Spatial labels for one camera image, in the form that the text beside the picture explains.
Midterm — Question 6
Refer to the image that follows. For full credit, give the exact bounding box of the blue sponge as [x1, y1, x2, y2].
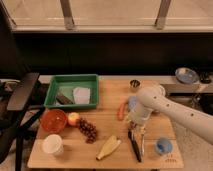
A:
[128, 96, 137, 110]

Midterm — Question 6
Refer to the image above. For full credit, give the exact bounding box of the grey plate in background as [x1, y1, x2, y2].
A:
[175, 67, 199, 84]

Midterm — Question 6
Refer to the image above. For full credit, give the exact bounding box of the green plastic tray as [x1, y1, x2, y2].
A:
[44, 74, 99, 109]

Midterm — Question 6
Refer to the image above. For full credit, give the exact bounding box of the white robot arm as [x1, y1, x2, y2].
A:
[128, 85, 213, 145]

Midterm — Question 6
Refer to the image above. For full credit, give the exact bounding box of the yellow banana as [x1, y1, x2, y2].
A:
[96, 135, 121, 160]

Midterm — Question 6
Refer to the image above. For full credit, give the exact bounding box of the black chair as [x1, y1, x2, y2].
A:
[0, 73, 45, 171]

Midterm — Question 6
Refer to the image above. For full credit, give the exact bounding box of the bunch of red grapes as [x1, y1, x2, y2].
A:
[77, 118, 98, 144]

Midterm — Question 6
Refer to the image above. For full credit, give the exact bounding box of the red yellow apple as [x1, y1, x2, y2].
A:
[68, 112, 80, 126]

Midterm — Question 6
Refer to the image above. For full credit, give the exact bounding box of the white cloth in tray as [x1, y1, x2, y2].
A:
[73, 87, 91, 104]

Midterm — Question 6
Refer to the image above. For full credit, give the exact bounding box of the small metal cup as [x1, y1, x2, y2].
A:
[130, 79, 140, 89]

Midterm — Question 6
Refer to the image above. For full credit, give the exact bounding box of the orange bowl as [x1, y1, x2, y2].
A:
[41, 109, 67, 133]

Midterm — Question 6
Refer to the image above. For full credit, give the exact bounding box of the white paper cup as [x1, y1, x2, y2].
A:
[42, 134, 64, 156]

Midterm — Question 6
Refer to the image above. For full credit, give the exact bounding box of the dark brown block in tray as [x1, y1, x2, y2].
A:
[56, 94, 72, 105]

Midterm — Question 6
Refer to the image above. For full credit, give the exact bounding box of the orange carrot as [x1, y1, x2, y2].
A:
[117, 102, 127, 121]

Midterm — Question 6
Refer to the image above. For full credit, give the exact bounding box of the blue cup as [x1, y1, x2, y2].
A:
[155, 137, 173, 155]

